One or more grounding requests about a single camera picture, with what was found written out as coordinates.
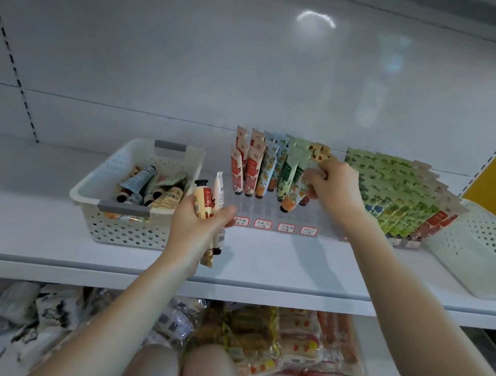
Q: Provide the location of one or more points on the row of hand cream tubes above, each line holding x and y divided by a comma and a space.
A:
402, 197

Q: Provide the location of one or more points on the white red-label hand cream tube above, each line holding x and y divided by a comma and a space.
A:
218, 191

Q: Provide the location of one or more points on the person's right forearm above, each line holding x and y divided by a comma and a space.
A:
430, 328

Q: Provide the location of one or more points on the pile of pale hand cream tubes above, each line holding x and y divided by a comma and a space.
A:
152, 187

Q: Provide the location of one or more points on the person's right hand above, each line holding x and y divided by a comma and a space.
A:
338, 196

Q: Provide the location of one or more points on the pile of snack packets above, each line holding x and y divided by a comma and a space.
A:
282, 340

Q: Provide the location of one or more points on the yellow brown hand cream tube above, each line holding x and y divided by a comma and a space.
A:
203, 200

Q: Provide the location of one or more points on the white metal shelf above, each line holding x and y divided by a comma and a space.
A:
23, 238

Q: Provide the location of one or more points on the teal orange floral hand cream tube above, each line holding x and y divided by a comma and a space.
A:
295, 187

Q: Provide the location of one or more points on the person's left hand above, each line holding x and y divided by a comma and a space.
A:
189, 234

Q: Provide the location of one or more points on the person's left leg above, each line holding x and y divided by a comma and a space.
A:
149, 373

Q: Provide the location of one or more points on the clear divider tray with labels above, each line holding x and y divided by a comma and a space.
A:
262, 225

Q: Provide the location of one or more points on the person's left forearm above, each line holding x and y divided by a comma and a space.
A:
107, 326

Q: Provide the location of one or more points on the white perforated plastic basket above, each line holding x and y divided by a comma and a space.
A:
485, 258
124, 229

